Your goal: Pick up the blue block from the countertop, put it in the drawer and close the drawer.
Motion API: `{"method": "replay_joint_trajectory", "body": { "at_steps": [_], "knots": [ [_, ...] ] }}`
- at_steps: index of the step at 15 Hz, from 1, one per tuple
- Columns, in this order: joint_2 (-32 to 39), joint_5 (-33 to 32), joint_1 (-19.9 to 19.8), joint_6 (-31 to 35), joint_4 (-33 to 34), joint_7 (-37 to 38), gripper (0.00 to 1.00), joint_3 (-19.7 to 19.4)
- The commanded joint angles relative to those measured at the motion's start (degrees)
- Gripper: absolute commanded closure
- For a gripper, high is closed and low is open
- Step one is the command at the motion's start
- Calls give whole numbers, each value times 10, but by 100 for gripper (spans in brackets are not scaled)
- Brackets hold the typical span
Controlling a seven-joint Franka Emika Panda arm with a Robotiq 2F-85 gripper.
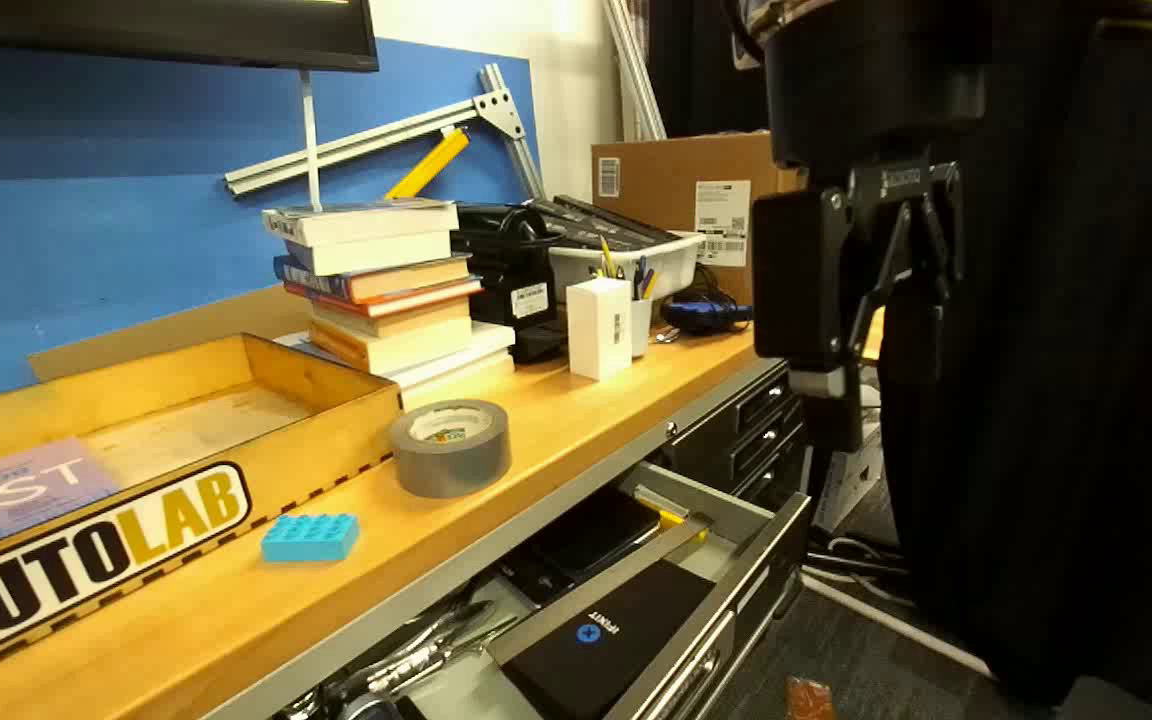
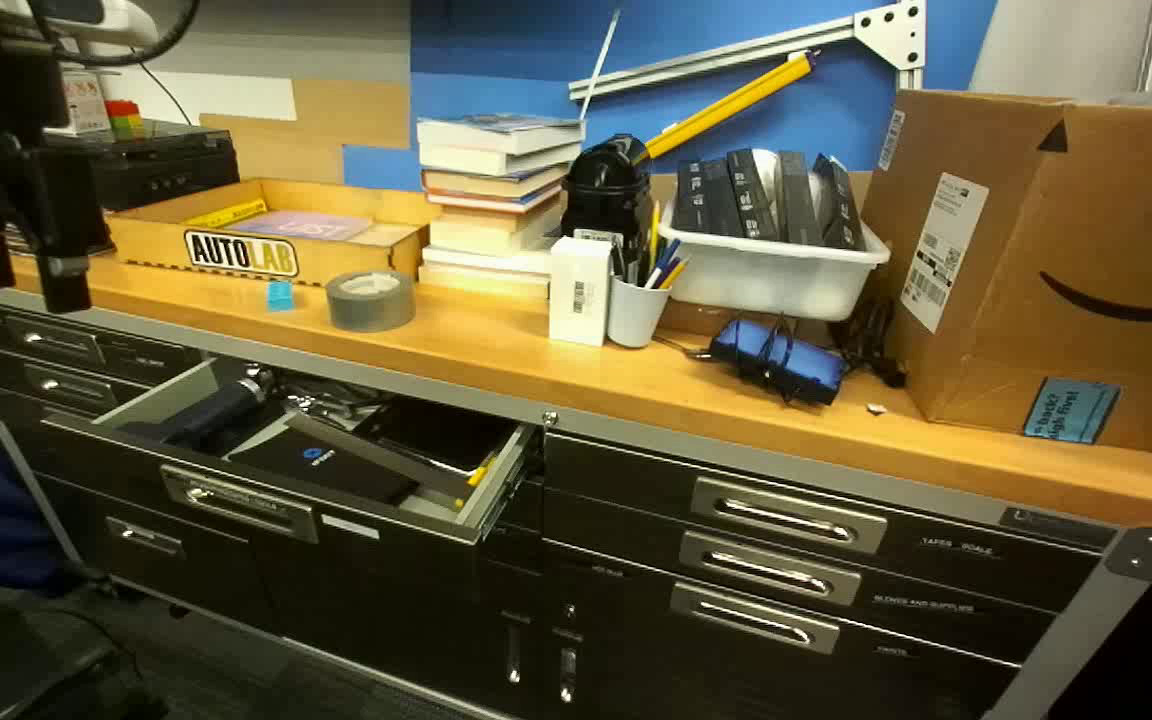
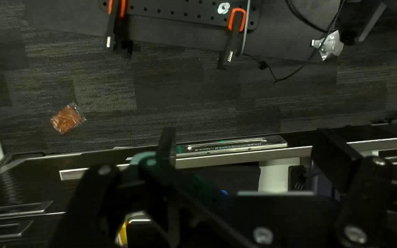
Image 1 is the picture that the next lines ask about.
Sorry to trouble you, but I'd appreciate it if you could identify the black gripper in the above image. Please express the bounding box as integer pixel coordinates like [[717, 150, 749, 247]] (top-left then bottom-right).
[[752, 157, 963, 454]]

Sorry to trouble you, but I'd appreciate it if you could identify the blue toy block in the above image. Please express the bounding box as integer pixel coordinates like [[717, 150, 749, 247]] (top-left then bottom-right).
[[260, 513, 360, 565]]

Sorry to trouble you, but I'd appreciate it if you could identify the blue pouch on countertop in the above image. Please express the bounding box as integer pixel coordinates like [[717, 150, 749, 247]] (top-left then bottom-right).
[[659, 302, 752, 337]]

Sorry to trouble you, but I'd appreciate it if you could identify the black drawer cabinet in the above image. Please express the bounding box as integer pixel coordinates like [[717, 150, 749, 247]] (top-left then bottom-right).
[[655, 367, 803, 513]]

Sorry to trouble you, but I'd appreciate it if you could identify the black device on countertop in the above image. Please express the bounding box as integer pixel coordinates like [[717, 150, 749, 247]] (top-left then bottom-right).
[[450, 206, 564, 365]]

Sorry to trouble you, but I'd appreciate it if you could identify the open black metal drawer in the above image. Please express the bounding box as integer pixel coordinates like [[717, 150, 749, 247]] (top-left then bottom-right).
[[273, 463, 812, 720]]

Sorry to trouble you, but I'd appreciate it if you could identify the black box in drawer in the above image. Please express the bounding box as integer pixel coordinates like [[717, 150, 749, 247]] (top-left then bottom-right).
[[504, 560, 711, 720]]

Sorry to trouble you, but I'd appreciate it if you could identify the brown cardboard box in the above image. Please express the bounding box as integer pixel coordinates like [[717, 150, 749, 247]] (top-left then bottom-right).
[[593, 132, 803, 302]]

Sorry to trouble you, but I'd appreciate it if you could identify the white small box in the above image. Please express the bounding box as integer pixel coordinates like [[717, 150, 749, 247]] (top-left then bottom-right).
[[564, 275, 632, 380]]

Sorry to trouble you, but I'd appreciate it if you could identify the white plastic bin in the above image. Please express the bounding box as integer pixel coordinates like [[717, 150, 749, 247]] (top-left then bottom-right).
[[534, 198, 702, 302]]

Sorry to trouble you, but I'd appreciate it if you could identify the yellow bar tool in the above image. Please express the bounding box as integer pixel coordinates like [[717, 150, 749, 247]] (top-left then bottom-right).
[[383, 127, 467, 202]]

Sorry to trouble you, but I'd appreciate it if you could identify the stack of books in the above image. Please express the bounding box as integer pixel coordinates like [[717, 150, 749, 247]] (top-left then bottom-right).
[[264, 202, 515, 405]]

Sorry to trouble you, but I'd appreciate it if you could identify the black monitor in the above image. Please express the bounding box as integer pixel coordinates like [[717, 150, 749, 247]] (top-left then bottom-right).
[[0, 0, 381, 73]]

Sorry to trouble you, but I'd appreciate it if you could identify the wooden tray with Autolab sign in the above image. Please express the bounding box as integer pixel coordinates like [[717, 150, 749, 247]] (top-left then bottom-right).
[[0, 337, 399, 656]]

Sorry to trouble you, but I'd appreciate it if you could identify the purple UIST card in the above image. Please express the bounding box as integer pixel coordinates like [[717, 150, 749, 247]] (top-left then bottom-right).
[[0, 439, 121, 542]]

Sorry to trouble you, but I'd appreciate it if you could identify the aluminium frame bracket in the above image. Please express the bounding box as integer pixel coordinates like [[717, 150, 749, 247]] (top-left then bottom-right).
[[223, 64, 542, 202]]

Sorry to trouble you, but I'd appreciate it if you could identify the grey duct tape roll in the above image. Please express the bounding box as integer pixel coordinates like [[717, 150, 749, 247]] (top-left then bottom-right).
[[386, 399, 513, 497]]

